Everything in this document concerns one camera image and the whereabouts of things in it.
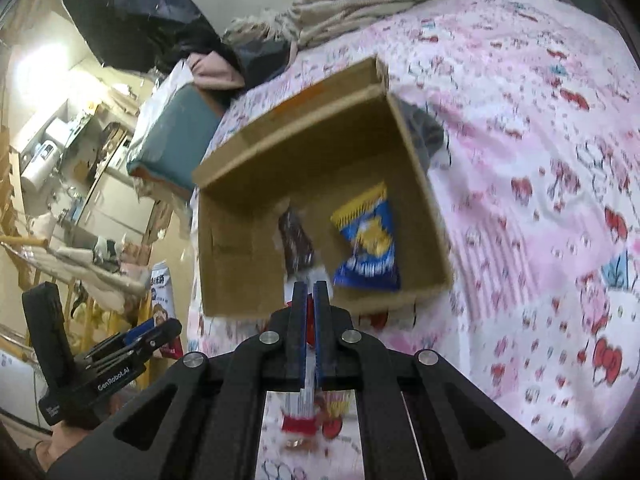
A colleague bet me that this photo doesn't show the pink printed blanket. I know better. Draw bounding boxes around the pink printed blanket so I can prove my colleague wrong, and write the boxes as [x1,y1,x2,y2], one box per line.
[187,0,640,480]

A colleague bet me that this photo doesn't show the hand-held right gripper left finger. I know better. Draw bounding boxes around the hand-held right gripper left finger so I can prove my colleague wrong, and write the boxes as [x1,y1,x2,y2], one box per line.
[47,281,308,480]

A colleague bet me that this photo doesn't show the white washing machine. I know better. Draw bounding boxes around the white washing machine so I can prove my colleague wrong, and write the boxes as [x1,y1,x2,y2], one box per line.
[20,120,71,191]

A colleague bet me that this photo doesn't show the person's left hand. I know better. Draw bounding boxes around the person's left hand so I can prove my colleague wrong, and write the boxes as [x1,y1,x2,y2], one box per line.
[35,417,108,473]

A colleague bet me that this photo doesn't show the beige patterned blanket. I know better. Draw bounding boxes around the beige patterned blanket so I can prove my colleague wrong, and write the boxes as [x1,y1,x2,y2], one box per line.
[222,0,456,51]

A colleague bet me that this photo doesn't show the blue yellow snack packet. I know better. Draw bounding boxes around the blue yellow snack packet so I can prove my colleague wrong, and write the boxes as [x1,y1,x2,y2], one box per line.
[330,182,402,291]

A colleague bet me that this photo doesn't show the dark brown clear snack packet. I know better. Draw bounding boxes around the dark brown clear snack packet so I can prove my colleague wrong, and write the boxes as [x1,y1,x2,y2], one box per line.
[276,205,317,276]

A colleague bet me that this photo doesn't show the dark blue cloth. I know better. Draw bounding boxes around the dark blue cloth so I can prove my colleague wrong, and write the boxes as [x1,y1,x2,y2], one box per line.
[232,40,293,86]

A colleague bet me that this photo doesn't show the white cartoon child snack packet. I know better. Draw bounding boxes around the white cartoon child snack packet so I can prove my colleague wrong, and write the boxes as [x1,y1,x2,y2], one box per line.
[149,260,185,361]

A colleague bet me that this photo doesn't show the brown cardboard box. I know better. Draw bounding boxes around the brown cardboard box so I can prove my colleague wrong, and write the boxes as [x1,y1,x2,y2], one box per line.
[191,56,455,318]

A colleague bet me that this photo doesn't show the white cabinet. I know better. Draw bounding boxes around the white cabinet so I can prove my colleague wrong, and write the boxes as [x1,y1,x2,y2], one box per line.
[85,170,161,261]

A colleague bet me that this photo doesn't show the white cloth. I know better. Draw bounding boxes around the white cloth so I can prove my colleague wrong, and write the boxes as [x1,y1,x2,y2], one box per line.
[50,245,151,291]

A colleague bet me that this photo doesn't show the white red-ended snack packet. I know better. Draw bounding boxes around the white red-ended snack packet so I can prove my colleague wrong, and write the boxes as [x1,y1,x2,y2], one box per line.
[281,266,357,442]

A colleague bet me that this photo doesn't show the yellow wooden frame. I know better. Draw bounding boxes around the yellow wooden frame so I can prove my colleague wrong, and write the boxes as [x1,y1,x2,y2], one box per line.
[0,130,51,311]

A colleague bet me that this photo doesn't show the pink cloth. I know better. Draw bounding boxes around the pink cloth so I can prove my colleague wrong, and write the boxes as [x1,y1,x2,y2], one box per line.
[185,52,246,91]

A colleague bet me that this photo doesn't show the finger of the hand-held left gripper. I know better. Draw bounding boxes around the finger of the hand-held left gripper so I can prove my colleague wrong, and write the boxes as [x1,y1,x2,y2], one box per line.
[75,320,162,361]
[102,317,184,368]

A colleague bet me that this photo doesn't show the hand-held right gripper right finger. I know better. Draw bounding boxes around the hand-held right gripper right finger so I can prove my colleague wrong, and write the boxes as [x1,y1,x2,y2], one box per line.
[313,281,573,480]

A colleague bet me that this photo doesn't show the teal cushion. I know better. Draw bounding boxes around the teal cushion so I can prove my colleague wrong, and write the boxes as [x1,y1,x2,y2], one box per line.
[126,65,223,206]

